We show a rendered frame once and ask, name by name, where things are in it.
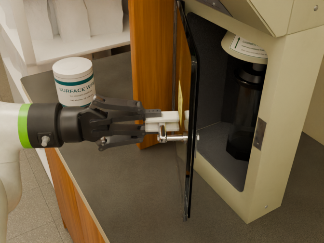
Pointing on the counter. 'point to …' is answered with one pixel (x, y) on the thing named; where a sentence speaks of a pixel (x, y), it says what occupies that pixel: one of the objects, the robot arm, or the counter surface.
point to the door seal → (194, 115)
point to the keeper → (259, 133)
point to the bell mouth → (243, 49)
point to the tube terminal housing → (272, 105)
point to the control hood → (261, 14)
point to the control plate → (216, 6)
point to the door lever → (162, 137)
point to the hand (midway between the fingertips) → (161, 121)
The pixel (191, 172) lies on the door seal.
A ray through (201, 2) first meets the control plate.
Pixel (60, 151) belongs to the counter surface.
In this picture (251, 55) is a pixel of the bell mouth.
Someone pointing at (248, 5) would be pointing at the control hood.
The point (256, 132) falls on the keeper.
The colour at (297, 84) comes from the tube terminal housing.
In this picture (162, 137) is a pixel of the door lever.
